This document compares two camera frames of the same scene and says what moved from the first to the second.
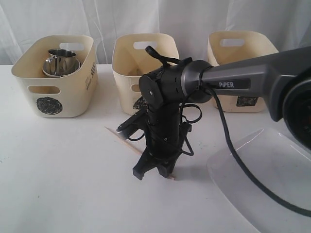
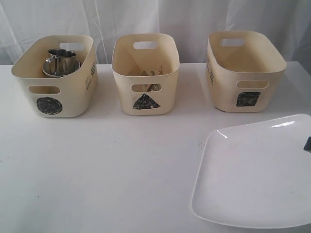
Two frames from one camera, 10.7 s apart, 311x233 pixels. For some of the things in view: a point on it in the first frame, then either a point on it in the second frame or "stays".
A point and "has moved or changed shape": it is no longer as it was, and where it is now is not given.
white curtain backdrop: [287, 22] stays
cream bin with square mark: [225, 47] stays
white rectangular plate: [282, 165] has moved or changed shape
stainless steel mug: [61, 66] stays
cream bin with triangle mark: [131, 61] stays
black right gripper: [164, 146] -> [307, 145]
